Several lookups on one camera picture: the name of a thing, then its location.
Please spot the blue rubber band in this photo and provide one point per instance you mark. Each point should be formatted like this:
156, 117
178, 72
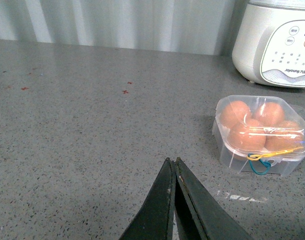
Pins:
260, 167

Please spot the brown egg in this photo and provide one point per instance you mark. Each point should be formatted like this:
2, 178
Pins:
269, 114
285, 135
247, 137
235, 112

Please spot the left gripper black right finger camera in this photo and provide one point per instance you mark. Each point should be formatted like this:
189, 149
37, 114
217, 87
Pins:
198, 214

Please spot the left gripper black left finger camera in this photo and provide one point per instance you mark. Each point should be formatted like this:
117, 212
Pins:
155, 219

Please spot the white Joyoung blender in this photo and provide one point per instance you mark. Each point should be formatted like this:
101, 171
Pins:
270, 44

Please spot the clear plastic egg box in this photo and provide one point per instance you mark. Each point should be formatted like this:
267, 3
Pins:
237, 162

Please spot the yellow rubber band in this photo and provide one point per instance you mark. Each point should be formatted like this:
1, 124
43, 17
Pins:
257, 157

